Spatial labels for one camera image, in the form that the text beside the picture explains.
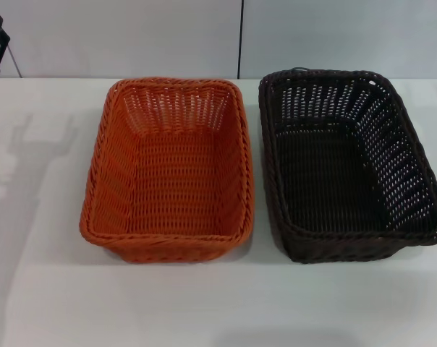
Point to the dark brown woven plastic basket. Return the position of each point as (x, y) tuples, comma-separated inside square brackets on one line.
[(334, 180)]

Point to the orange woven plastic basket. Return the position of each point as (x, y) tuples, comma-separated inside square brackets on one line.
[(175, 188)]

